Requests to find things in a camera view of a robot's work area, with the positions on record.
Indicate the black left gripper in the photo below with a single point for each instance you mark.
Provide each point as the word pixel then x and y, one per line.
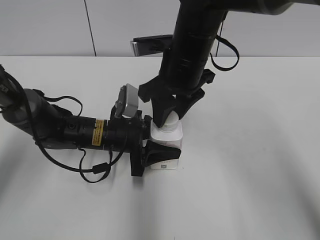
pixel 125 135

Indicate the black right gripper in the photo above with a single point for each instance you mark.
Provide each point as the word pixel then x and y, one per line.
pixel 182 79

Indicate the white bottle cap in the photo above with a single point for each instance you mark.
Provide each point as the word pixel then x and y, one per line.
pixel 171 123

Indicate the white yili changqing bottle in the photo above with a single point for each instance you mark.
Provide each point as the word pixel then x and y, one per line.
pixel 174 138

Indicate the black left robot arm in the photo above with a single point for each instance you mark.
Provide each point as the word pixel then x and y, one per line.
pixel 56 128

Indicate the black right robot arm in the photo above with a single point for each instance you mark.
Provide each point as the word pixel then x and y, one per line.
pixel 198 22

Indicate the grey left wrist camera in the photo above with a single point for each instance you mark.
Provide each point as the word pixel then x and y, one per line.
pixel 128 101

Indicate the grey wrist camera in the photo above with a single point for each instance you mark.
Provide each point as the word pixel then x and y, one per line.
pixel 150 45
pixel 128 101

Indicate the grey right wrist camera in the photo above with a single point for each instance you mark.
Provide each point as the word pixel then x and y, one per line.
pixel 150 45

